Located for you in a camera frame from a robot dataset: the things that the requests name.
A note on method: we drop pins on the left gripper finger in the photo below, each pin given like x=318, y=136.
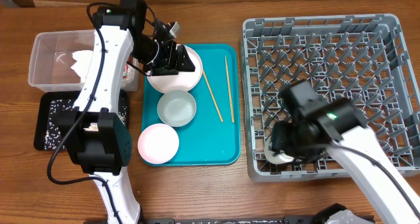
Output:
x=164, y=72
x=184, y=63

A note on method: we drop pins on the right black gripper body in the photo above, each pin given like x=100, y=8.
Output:
x=281, y=142

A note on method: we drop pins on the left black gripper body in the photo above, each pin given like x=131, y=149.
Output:
x=157, y=54

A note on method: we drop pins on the white cup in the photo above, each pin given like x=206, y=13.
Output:
x=276, y=158

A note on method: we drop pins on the red snack wrapper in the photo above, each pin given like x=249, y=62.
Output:
x=127, y=71

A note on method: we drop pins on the grey bowl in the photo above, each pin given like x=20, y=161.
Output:
x=176, y=108

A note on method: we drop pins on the small white plate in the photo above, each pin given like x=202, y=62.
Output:
x=158, y=143

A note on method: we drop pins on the white napkin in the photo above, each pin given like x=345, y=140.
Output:
x=82, y=62

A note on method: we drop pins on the pile of white rice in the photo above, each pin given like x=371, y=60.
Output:
x=50, y=136

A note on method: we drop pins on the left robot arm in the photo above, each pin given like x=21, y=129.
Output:
x=92, y=132

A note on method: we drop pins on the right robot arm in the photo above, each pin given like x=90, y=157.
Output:
x=341, y=131

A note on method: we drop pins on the grey dishwasher rack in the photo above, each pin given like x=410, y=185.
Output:
x=360, y=57

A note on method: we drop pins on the clear plastic waste bin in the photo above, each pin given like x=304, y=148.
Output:
x=51, y=58

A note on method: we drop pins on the black food waste tray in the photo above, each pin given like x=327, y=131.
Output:
x=45, y=100

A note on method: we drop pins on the large white plate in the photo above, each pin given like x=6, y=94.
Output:
x=185, y=81

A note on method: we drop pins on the left wooden chopstick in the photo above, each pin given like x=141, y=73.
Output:
x=212, y=96

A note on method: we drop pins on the wooden chopstick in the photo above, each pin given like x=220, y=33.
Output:
x=229, y=89
x=212, y=96

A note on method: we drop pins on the right wooden chopstick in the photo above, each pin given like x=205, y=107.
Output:
x=229, y=89

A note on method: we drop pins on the teal serving tray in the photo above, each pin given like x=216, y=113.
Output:
x=205, y=141

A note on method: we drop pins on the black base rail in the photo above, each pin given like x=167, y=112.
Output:
x=320, y=217

